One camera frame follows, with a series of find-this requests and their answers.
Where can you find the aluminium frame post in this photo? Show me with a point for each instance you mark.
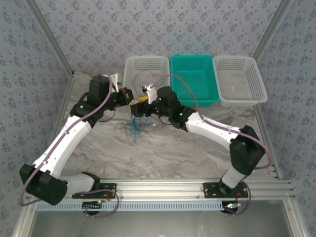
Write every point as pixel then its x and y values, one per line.
pixel 49 37
pixel 271 29

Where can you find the grey metal lower shelf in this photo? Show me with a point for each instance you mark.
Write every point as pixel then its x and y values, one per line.
pixel 160 224

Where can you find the white plastic basket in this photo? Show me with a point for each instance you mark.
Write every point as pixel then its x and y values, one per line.
pixel 240 81
pixel 148 66

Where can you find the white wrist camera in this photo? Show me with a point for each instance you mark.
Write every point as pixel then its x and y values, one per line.
pixel 115 82
pixel 150 92

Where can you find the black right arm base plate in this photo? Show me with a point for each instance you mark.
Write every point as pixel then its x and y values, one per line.
pixel 212 191

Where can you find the teal plastic basket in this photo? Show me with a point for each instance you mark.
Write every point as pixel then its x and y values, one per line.
pixel 195 79

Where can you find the aluminium mounting rail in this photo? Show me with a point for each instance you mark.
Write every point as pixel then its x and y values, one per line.
pixel 160 188

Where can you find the small black controller board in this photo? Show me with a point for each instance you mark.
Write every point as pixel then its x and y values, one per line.
pixel 92 205
pixel 232 207

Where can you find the aluminium side rail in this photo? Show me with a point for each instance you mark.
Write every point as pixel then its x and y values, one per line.
pixel 64 106
pixel 265 123

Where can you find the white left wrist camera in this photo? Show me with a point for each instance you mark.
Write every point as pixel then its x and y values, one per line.
pixel 115 82

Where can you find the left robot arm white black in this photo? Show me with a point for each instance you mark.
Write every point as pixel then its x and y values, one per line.
pixel 64 140

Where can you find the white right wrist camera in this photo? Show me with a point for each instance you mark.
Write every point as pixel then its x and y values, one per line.
pixel 150 92

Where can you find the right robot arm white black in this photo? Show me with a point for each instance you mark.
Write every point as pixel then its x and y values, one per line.
pixel 214 128

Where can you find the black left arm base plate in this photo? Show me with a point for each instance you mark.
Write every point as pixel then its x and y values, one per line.
pixel 108 193

